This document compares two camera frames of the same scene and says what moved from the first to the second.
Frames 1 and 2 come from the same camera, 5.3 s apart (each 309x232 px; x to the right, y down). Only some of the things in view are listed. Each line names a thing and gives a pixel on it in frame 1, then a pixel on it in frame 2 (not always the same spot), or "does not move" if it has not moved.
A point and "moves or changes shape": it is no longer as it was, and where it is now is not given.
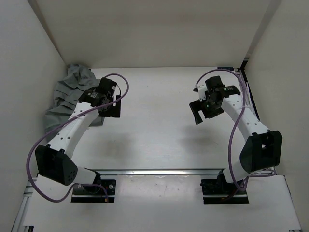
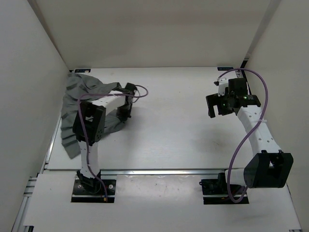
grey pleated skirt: (67, 94) moves or changes shape
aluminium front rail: (156, 171) does not move
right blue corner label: (228, 68) does not move
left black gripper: (113, 111) to (123, 117)
